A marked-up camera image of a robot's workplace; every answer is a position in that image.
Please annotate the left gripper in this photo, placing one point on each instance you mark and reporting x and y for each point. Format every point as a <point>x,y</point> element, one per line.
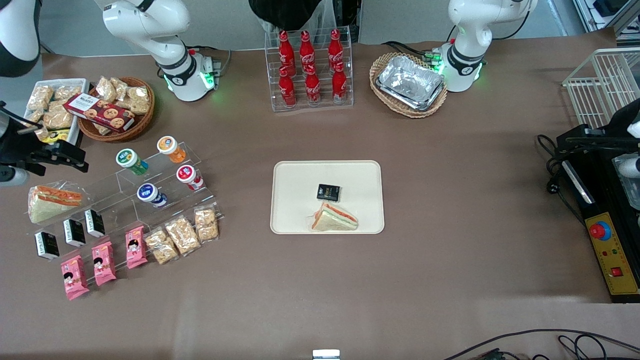
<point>616,131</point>

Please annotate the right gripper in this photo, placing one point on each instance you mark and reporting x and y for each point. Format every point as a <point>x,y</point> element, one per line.
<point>16,146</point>

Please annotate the green cap gum bottle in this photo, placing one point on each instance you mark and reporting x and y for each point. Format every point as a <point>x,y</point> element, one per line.
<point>131,161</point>

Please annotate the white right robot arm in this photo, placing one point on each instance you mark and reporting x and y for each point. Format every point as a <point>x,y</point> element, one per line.
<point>150,25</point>

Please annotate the blue cap gum bottle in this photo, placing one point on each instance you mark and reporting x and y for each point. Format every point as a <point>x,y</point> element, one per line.
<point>151,195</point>

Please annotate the orange cap gum bottle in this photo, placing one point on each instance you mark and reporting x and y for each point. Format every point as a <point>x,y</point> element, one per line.
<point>171,148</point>

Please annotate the red cap gum bottle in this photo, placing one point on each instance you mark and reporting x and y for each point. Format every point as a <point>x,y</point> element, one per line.
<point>189,177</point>

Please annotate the aluminium foil tray stack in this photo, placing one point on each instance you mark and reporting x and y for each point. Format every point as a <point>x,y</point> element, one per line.
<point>410,82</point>

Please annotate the cream plastic tray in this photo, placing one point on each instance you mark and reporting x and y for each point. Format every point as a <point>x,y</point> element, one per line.
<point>300,212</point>

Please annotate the yellow snack pack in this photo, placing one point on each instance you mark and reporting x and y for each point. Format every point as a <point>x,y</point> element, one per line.
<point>59,135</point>

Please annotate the clear crispy snack pack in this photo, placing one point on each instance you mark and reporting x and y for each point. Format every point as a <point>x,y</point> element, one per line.
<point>34,116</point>
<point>161,246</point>
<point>182,235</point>
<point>135,97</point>
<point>40,97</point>
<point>206,224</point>
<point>41,133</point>
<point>106,89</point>
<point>58,119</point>
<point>67,92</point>

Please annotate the white rectangular bin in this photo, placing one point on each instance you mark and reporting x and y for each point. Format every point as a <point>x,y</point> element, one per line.
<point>80,117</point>

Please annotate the wrapped triangle sandwich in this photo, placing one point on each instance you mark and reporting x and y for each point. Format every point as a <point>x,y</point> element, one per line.
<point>334,220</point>
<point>52,202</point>

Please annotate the red cookie box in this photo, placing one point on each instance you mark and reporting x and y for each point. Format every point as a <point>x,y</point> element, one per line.
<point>100,112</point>

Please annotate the clear plastic container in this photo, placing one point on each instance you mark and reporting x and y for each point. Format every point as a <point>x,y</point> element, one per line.
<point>625,195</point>

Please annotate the clear acrylic tiered shelf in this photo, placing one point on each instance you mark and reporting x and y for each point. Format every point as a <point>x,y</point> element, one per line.
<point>117,202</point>

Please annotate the small black box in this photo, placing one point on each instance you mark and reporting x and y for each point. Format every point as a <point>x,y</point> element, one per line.
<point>74,232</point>
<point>46,245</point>
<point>94,223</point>
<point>328,192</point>

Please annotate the brown wicker basket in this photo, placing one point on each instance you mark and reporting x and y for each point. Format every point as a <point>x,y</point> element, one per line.
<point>142,122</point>

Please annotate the pink snack pack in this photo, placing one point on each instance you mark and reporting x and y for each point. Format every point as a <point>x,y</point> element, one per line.
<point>104,263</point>
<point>74,277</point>
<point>135,247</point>

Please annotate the black machine yellow panel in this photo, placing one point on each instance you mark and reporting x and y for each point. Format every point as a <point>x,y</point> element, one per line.
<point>612,260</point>

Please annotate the light wicker basket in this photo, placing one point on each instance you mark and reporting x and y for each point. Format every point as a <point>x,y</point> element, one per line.
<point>382,97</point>

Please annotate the red cola bottle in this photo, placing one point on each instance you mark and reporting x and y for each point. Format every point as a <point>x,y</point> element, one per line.
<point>287,90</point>
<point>286,50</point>
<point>306,49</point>
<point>312,87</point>
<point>335,47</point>

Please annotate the red and white can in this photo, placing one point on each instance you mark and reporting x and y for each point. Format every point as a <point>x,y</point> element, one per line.
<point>339,84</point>

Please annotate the standing person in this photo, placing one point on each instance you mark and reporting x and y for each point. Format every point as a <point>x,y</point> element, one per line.
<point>285,12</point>

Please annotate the clear acrylic bottle rack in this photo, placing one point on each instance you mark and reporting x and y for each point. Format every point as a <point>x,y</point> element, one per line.
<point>322,107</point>

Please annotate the small white device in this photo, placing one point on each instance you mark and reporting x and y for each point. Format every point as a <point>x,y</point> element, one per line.
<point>326,354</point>

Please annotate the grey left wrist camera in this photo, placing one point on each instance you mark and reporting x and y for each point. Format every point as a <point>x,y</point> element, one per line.
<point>631,168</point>

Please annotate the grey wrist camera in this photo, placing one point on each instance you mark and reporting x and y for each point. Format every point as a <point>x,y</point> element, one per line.
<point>631,168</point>
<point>12,176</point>

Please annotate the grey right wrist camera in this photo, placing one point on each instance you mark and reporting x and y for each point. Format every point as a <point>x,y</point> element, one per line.
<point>12,176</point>

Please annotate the aluminium frame rack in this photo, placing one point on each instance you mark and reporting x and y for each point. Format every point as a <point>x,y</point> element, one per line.
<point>607,10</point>

